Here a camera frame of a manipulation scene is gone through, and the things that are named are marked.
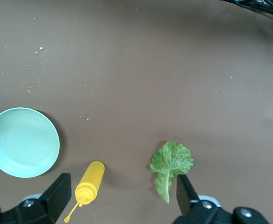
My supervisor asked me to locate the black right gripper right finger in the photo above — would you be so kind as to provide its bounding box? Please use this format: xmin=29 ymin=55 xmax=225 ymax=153
xmin=173 ymin=174 xmax=270 ymax=224

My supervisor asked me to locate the black cable tangle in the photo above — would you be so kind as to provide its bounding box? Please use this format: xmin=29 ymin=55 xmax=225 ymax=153
xmin=220 ymin=0 xmax=273 ymax=17

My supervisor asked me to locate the green lettuce leaf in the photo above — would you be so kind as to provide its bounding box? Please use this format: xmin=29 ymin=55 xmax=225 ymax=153
xmin=149 ymin=141 xmax=195 ymax=204

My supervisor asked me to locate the mint green plate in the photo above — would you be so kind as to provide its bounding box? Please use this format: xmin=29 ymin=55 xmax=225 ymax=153
xmin=0 ymin=107 xmax=61 ymax=178

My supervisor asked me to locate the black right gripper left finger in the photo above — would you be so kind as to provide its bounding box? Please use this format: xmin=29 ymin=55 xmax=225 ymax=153
xmin=0 ymin=173 xmax=72 ymax=224

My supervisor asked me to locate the yellow squeeze bottle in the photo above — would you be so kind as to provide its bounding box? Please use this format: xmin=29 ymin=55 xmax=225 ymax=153
xmin=64 ymin=161 xmax=105 ymax=223

